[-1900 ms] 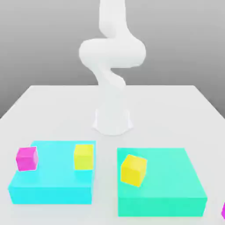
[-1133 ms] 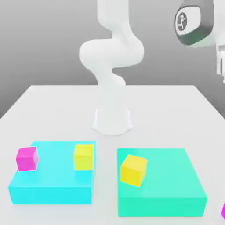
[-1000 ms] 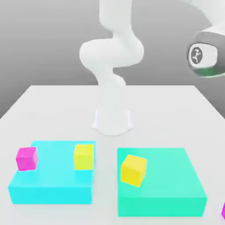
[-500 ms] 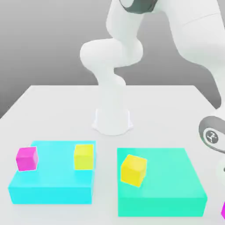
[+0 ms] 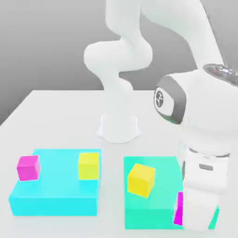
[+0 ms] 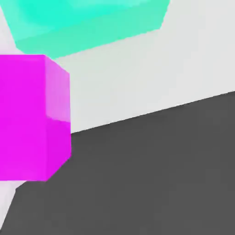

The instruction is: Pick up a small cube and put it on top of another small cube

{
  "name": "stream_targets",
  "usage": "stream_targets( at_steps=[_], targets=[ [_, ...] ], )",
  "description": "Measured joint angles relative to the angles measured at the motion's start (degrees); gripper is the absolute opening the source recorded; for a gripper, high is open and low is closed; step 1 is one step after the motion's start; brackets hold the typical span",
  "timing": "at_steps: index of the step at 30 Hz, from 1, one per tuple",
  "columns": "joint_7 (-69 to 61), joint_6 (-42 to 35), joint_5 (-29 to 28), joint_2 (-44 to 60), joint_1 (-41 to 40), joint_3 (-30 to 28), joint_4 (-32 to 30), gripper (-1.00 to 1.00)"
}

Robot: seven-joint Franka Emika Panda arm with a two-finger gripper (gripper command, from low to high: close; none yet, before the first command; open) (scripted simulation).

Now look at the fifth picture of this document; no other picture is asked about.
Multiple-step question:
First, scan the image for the small yellow cube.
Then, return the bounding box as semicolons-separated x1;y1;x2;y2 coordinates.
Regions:
127;163;156;199
78;152;99;180

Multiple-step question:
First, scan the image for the small magenta cube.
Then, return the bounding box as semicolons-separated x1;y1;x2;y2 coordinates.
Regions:
16;155;41;182
173;191;184;226

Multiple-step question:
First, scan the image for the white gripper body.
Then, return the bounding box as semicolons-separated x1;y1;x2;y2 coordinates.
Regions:
182;186;221;233

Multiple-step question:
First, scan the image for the large cyan box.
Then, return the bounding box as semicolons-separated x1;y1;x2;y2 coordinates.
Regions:
8;148;102;217

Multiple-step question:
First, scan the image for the large turquoise box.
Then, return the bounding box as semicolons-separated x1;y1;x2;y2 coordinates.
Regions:
123;156;220;231

